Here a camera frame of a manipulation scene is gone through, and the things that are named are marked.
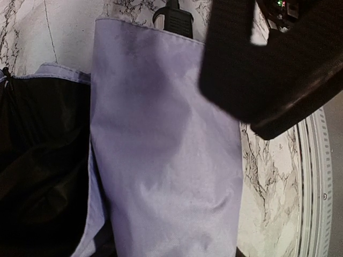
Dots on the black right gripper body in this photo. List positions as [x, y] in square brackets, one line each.
[272, 87]

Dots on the lilac folding umbrella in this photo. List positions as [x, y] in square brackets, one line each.
[129, 160]

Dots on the patterned plate under bowl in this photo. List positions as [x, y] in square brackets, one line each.
[315, 186]

